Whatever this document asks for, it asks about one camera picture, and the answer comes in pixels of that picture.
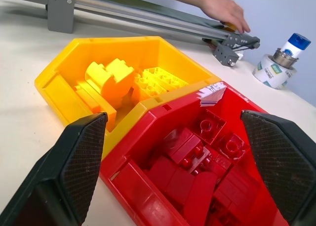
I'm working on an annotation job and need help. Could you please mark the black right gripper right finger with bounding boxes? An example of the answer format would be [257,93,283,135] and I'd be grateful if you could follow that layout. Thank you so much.
[240,110,316,226]

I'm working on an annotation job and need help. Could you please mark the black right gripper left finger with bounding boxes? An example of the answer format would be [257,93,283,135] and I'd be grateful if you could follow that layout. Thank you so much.
[0,112,109,226]

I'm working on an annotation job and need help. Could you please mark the small yellow block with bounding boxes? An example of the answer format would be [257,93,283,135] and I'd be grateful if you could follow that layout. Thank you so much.
[223,21,238,33]

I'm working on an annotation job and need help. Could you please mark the grey metal block with holes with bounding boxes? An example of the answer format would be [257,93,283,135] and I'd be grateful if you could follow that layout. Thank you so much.
[213,43,240,68]

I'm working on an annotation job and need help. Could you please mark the person's bare hand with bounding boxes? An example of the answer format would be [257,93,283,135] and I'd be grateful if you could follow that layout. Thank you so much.
[200,0,251,35]

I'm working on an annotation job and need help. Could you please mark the red brick with hollow stud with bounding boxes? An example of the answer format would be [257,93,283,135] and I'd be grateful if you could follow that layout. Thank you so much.
[214,133,251,160]
[191,108,227,146]

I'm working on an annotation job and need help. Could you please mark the red plastic bin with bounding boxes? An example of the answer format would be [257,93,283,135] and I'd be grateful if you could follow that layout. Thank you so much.
[99,81,291,226]

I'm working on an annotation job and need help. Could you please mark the flat yellow block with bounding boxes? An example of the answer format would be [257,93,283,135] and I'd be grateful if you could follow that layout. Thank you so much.
[73,84,117,133]

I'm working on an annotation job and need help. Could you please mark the white printed tape roll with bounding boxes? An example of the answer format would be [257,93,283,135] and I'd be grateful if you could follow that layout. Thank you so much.
[251,53,298,90]

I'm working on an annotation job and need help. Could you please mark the curved red block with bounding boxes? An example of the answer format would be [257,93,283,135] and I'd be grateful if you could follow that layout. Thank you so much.
[182,171,218,226]

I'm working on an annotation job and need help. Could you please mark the torn white paper label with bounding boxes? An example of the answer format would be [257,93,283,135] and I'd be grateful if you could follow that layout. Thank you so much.
[196,83,227,107]

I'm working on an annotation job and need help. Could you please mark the large rounded yellow block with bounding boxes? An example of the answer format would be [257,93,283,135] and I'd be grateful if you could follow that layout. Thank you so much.
[84,58,135,109]

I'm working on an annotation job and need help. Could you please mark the red brick with small studs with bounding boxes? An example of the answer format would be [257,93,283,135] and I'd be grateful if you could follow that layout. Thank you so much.
[162,128,211,175]

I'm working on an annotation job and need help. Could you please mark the smooth red block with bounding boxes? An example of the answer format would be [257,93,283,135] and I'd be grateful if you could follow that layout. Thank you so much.
[147,156,198,207]

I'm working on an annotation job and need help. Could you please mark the yellow plastic bin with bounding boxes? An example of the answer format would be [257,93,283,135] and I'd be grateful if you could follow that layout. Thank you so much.
[34,36,223,160]

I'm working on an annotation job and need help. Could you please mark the white bottle with blue cap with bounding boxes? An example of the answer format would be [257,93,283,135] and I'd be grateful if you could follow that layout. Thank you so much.
[281,33,312,59]

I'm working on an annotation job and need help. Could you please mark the yellow brick with holes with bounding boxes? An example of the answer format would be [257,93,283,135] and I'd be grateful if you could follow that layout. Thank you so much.
[132,67,190,101]

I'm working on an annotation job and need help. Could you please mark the silver metal ring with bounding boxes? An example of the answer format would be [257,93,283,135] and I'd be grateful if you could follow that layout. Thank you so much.
[272,47,299,68]

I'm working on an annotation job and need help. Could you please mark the grey metal mounting plate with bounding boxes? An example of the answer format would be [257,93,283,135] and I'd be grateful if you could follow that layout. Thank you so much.
[46,0,76,34]

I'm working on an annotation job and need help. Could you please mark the conveyor belt with aluminium frame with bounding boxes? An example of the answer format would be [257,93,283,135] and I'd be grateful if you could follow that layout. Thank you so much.
[0,0,261,51]

